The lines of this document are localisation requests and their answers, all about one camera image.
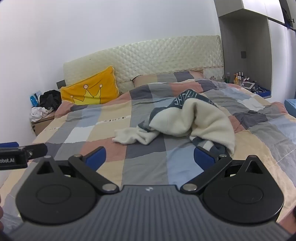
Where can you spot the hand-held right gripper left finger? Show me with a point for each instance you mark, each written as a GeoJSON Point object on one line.
{"type": "Point", "coordinates": [97, 158]}

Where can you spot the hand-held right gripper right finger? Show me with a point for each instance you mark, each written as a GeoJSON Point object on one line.
{"type": "Point", "coordinates": [203, 158]}

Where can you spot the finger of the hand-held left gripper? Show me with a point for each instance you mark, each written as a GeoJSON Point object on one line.
{"type": "Point", "coordinates": [37, 150]}

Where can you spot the cream and navy sweater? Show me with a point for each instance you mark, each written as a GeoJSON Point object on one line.
{"type": "Point", "coordinates": [203, 120]}

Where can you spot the black clothes heap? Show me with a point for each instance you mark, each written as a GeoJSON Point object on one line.
{"type": "Point", "coordinates": [50, 98]}

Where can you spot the cardboard box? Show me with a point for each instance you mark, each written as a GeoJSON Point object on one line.
{"type": "Point", "coordinates": [40, 126]}

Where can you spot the white crumpled garment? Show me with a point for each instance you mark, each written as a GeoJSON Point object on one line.
{"type": "Point", "coordinates": [38, 113]}

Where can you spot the checkered patchwork duvet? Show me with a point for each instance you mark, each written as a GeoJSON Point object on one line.
{"type": "Point", "coordinates": [143, 148]}

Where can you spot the yellow crown print pillow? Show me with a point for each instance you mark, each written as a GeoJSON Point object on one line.
{"type": "Point", "coordinates": [106, 78]}

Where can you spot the white tablet device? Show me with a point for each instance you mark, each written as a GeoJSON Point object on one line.
{"type": "Point", "coordinates": [248, 85]}

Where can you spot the row of cosmetic bottles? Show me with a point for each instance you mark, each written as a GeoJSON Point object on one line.
{"type": "Point", "coordinates": [237, 78]}

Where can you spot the blue tray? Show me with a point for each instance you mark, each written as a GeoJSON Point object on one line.
{"type": "Point", "coordinates": [263, 94]}

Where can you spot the pink pillow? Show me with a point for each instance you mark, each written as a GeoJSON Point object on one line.
{"type": "Point", "coordinates": [144, 80]}

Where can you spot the blue box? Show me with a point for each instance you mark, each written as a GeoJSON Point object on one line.
{"type": "Point", "coordinates": [291, 106]}

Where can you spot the cream quilted headboard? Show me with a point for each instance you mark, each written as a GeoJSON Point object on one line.
{"type": "Point", "coordinates": [161, 55]}

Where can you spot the grey wardrobe with niche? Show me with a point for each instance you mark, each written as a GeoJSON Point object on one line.
{"type": "Point", "coordinates": [277, 58]}

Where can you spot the black rod with blue clamp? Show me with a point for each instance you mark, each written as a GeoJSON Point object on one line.
{"type": "Point", "coordinates": [289, 24]}

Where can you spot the grey wall socket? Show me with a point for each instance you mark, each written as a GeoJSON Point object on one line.
{"type": "Point", "coordinates": [60, 83]}

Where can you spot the dark wall switch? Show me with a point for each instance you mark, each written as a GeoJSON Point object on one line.
{"type": "Point", "coordinates": [243, 54]}

